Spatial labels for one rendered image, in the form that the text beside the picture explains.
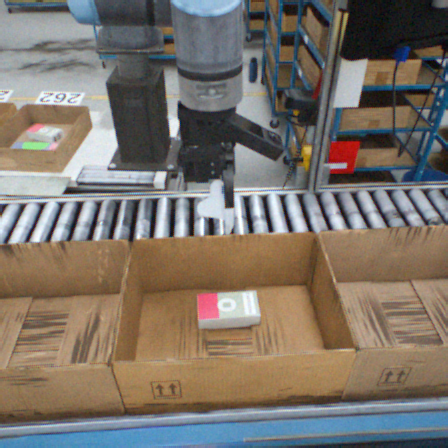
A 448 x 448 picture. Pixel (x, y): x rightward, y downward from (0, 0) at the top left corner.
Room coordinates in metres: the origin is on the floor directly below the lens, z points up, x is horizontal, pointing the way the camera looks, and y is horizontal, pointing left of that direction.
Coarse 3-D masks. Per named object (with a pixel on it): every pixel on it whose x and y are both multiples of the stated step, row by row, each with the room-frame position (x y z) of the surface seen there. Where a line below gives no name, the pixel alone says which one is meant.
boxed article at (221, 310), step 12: (204, 300) 0.59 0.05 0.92; (216, 300) 0.59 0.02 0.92; (228, 300) 0.59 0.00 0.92; (240, 300) 0.59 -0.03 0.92; (252, 300) 0.59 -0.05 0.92; (204, 312) 0.56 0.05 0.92; (216, 312) 0.56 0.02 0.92; (228, 312) 0.56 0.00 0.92; (240, 312) 0.56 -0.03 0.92; (252, 312) 0.56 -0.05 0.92; (204, 324) 0.54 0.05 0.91; (216, 324) 0.54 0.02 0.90; (228, 324) 0.55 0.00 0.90; (240, 324) 0.55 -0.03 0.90; (252, 324) 0.55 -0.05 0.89
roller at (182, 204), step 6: (180, 198) 1.20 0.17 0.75; (186, 198) 1.20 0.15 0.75; (180, 204) 1.16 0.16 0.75; (186, 204) 1.17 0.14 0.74; (180, 210) 1.13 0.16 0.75; (186, 210) 1.14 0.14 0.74; (180, 216) 1.10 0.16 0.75; (186, 216) 1.10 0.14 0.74; (180, 222) 1.07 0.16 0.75; (186, 222) 1.07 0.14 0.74; (180, 228) 1.03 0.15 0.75; (186, 228) 1.04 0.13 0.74; (174, 234) 1.02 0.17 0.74; (180, 234) 1.01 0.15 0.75; (186, 234) 1.01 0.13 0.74
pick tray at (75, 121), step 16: (16, 112) 1.67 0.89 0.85; (32, 112) 1.75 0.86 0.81; (48, 112) 1.75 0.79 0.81; (64, 112) 1.74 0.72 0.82; (80, 112) 1.73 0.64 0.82; (0, 128) 1.53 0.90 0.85; (16, 128) 1.63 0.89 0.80; (64, 128) 1.70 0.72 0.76; (80, 128) 1.60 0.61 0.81; (0, 144) 1.49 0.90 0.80; (64, 144) 1.43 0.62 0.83; (80, 144) 1.57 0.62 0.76; (0, 160) 1.37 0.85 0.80; (16, 160) 1.37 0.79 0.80; (32, 160) 1.36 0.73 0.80; (48, 160) 1.36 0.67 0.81; (64, 160) 1.40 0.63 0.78
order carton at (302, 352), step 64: (128, 256) 0.60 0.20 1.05; (192, 256) 0.66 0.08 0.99; (256, 256) 0.66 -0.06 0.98; (320, 256) 0.62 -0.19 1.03; (128, 320) 0.49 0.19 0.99; (192, 320) 0.56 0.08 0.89; (320, 320) 0.55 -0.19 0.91; (128, 384) 0.36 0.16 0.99; (192, 384) 0.37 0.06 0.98; (256, 384) 0.37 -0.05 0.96; (320, 384) 0.38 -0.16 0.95
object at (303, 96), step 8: (288, 96) 1.28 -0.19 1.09; (296, 96) 1.28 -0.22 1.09; (304, 96) 1.29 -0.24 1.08; (288, 104) 1.28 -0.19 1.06; (296, 104) 1.28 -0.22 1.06; (304, 104) 1.28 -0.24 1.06; (312, 104) 1.28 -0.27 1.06; (296, 112) 1.30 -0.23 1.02; (304, 112) 1.29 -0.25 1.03; (312, 112) 1.29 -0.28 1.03; (304, 120) 1.29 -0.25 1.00
